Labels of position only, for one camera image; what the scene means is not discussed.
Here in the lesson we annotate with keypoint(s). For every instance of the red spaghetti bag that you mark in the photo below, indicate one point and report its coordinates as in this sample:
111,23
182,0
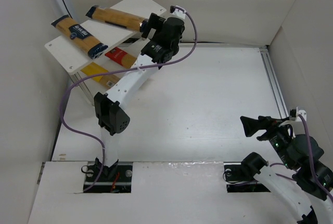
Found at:
121,57

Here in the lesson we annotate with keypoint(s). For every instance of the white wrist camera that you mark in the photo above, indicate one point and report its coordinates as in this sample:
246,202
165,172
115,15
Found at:
296,115
178,12

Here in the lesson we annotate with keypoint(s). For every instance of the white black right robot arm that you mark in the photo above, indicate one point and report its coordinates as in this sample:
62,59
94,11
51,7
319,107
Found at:
299,152

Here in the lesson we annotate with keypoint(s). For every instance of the white two-tier shelf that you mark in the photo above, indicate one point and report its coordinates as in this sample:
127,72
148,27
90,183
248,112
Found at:
73,60

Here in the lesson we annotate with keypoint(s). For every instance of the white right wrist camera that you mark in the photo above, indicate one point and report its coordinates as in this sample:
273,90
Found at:
296,115

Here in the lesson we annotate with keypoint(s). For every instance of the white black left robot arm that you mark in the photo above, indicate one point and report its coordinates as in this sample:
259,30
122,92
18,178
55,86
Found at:
110,106

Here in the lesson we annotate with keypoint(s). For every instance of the clear navy-end spaghetti bag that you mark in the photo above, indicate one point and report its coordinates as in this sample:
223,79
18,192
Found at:
117,18

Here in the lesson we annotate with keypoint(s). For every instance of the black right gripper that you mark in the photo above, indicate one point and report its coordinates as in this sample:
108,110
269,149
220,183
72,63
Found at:
267,127

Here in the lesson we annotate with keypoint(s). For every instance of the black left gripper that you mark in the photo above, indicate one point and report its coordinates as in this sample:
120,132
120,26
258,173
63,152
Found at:
152,23

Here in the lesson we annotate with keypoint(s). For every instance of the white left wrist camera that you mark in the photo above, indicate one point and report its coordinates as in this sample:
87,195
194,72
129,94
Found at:
178,12

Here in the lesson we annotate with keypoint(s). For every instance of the aluminium frame rail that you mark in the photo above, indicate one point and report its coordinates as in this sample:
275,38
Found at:
272,78

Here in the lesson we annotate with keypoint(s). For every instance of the yellow spaghetti bag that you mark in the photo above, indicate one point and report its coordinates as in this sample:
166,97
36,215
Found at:
107,80

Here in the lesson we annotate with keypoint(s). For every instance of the navy label spaghetti bag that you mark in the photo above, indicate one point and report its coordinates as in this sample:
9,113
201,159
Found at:
80,36

